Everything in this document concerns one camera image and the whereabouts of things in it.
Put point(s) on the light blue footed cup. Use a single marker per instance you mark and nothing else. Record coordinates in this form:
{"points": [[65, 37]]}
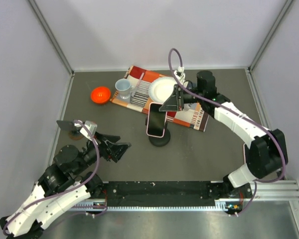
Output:
{"points": [[124, 88]]}

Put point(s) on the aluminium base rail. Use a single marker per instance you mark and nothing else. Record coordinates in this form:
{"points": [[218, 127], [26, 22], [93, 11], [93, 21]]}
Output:
{"points": [[231, 200]]}

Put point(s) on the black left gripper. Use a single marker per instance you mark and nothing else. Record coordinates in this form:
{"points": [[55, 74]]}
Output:
{"points": [[116, 150]]}

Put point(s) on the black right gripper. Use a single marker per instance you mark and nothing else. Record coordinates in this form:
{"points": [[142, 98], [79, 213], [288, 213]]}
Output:
{"points": [[174, 103]]}

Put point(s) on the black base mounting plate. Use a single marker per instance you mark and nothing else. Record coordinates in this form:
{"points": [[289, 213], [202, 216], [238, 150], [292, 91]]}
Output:
{"points": [[162, 193]]}

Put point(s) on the white deep plate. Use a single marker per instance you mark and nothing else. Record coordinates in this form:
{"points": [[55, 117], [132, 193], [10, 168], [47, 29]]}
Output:
{"points": [[161, 89]]}

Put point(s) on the left aluminium frame post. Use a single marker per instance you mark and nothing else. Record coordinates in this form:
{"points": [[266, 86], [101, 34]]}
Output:
{"points": [[48, 32]]}

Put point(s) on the grey stand wooden base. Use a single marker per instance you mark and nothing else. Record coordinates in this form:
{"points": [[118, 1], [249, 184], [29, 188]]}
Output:
{"points": [[72, 130]]}

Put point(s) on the black clamp phone stand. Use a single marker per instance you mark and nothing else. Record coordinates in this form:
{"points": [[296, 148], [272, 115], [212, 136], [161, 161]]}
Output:
{"points": [[160, 142]]}

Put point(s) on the orange plastic bowl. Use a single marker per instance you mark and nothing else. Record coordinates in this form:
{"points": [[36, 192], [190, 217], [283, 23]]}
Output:
{"points": [[100, 95]]}

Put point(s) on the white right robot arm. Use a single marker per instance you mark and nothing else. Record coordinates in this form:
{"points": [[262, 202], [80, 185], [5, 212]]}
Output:
{"points": [[265, 150]]}

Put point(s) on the checked orange red placemat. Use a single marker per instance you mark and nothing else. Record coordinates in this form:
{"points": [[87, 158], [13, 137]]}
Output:
{"points": [[194, 118]]}

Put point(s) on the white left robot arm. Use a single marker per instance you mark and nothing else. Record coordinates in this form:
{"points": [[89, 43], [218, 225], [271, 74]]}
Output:
{"points": [[62, 186]]}

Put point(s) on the right aluminium frame post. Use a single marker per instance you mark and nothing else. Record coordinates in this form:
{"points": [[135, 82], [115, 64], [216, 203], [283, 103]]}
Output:
{"points": [[278, 21]]}

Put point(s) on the aluminium frame post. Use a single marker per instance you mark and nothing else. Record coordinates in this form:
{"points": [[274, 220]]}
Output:
{"points": [[48, 32], [278, 21]]}

